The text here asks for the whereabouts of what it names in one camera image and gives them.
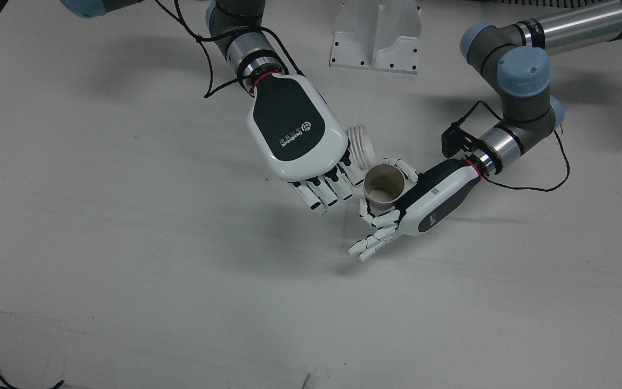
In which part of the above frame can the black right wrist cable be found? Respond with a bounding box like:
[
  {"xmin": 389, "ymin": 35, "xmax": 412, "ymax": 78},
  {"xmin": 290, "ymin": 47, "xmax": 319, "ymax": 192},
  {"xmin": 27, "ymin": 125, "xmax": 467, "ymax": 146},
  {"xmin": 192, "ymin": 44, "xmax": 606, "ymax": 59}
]
[{"xmin": 154, "ymin": 0, "xmax": 305, "ymax": 100}]

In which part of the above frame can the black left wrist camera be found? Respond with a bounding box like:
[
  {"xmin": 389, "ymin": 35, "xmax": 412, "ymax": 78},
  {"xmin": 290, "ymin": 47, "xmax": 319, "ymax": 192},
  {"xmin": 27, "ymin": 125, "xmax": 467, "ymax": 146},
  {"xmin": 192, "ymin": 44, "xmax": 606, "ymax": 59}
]
[{"xmin": 441, "ymin": 123, "xmax": 470, "ymax": 159}]

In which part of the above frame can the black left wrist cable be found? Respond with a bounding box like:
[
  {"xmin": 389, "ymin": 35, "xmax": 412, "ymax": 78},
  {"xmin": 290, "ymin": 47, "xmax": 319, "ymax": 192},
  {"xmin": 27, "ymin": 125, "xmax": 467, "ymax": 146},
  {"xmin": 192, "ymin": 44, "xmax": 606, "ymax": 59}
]
[{"xmin": 441, "ymin": 100, "xmax": 571, "ymax": 193}]

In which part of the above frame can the beige paper cup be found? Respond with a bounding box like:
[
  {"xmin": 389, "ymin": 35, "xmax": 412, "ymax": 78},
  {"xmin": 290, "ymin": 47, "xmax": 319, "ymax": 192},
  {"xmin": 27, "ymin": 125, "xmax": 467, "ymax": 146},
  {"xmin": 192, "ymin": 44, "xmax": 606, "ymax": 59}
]
[{"xmin": 363, "ymin": 164, "xmax": 408, "ymax": 212}]

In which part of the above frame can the white paper cup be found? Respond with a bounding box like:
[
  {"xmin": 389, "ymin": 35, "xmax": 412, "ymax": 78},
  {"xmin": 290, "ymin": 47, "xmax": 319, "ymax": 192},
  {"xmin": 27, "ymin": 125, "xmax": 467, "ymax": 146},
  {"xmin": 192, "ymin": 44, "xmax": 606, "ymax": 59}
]
[{"xmin": 346, "ymin": 124, "xmax": 377, "ymax": 172}]

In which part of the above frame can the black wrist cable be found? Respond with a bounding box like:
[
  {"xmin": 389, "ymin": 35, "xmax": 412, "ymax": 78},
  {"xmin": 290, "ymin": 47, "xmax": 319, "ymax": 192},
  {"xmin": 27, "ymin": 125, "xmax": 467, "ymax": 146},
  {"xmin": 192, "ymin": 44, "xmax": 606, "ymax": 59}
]
[
  {"xmin": 441, "ymin": 100, "xmax": 571, "ymax": 193},
  {"xmin": 154, "ymin": 0, "xmax": 305, "ymax": 100}
]

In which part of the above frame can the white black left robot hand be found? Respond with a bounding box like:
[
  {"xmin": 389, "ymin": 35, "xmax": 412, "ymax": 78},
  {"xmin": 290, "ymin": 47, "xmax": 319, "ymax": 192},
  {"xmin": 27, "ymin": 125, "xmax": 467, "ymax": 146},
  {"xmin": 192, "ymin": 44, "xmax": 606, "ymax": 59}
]
[{"xmin": 348, "ymin": 157, "xmax": 485, "ymax": 263}]

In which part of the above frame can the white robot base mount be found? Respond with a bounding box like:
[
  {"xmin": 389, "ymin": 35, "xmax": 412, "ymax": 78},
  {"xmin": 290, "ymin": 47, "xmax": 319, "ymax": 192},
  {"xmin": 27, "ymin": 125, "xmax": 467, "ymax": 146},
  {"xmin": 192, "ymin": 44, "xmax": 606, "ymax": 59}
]
[{"xmin": 330, "ymin": 0, "xmax": 423, "ymax": 75}]

